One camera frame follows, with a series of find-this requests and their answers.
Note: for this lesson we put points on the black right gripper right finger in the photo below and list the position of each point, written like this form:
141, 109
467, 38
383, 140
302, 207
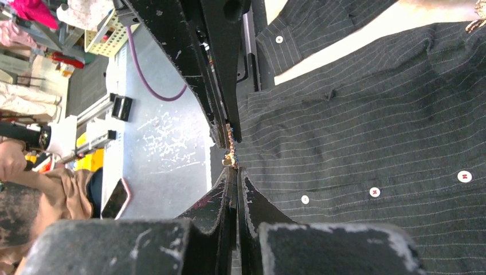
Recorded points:
273, 243

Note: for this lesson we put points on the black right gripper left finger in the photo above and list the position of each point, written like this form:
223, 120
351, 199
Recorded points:
199, 241

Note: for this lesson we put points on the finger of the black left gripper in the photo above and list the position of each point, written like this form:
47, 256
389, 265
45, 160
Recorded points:
219, 24
172, 26

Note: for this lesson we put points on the black pinstriped button shirt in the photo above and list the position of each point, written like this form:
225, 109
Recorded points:
393, 132

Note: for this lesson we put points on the pink gold brooch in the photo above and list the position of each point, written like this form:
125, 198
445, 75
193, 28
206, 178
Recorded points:
477, 19

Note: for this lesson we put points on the person hand in background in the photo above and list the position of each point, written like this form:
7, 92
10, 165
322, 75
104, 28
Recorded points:
13, 160

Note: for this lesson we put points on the yellow perforated basket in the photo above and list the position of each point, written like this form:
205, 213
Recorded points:
108, 39

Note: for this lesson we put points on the smartphone with pink case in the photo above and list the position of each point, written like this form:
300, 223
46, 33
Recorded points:
117, 202

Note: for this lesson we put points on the red cloth in background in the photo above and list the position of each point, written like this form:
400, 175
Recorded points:
34, 10

